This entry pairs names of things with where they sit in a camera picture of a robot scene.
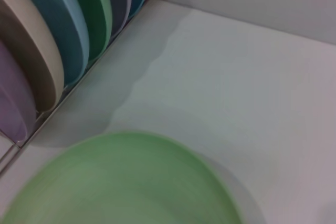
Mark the light green plate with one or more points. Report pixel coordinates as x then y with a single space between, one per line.
118 182

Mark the dark green plate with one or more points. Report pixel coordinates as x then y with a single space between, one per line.
92 11

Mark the blue plate with pale rim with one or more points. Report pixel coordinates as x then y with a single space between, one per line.
60 24

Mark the beige plate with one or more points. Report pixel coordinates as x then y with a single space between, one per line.
39 51

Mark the clear acrylic plate rack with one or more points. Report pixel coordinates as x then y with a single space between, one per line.
26 142

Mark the purple plate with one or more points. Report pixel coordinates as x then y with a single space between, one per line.
13 98

